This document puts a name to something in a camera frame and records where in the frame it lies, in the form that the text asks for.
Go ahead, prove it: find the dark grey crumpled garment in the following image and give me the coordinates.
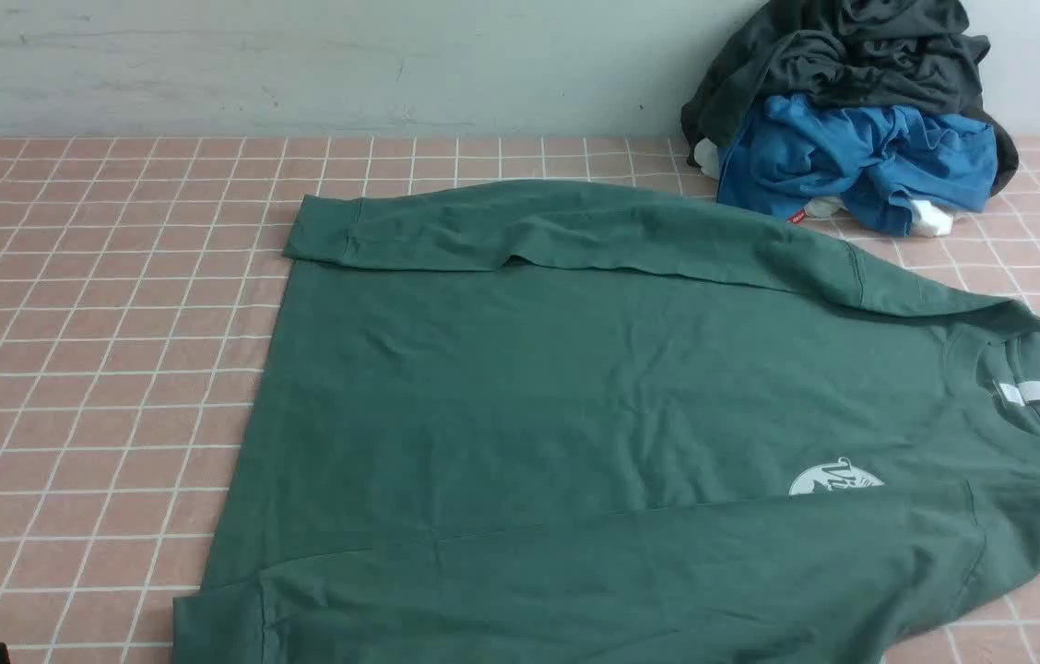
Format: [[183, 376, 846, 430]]
[[680, 1, 993, 150]]

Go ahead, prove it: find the blue crumpled garment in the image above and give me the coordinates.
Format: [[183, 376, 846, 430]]
[[716, 93, 998, 238]]

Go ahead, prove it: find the green long-sleeve shirt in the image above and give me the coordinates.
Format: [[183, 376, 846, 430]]
[[171, 180, 1040, 663]]

